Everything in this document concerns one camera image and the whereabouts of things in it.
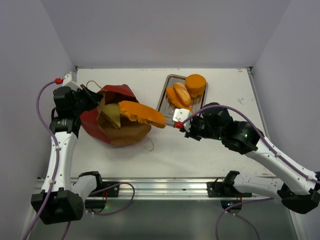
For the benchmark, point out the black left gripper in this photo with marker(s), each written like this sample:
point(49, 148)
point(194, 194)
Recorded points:
point(93, 98)

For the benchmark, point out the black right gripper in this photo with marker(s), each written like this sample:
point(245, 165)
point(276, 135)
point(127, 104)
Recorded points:
point(193, 129)

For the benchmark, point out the golden oval bread roll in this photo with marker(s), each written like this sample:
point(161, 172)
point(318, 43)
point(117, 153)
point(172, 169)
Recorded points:
point(182, 93)

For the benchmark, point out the orange loaf bread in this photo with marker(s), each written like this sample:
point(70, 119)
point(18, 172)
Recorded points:
point(141, 113)

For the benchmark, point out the orange twisted bread stick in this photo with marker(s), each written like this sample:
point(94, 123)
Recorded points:
point(172, 96)

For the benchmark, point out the red paper bag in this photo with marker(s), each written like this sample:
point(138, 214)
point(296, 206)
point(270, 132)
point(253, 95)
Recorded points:
point(97, 126)

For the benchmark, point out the metal serving tongs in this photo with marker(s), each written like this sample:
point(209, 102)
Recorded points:
point(170, 123)

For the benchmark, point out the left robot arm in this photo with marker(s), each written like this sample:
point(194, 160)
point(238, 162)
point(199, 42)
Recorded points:
point(59, 199)

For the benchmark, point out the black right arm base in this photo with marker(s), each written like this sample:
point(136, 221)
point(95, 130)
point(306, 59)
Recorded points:
point(226, 193)

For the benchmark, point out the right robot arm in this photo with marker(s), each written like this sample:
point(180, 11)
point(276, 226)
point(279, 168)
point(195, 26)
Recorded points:
point(294, 185)

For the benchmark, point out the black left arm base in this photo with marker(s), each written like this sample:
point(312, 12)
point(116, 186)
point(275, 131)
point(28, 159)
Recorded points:
point(96, 203)

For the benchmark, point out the stainless steel tray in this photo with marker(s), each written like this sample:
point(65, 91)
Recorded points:
point(164, 104)

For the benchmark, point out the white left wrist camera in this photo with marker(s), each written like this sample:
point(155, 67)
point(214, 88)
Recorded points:
point(69, 80)

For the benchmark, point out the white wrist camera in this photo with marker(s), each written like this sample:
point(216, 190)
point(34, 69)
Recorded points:
point(69, 80)
point(179, 116)

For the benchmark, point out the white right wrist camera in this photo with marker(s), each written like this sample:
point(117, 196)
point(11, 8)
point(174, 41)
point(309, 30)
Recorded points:
point(179, 116)

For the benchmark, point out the aluminium front rail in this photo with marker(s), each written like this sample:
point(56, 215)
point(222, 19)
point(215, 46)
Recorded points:
point(177, 188)

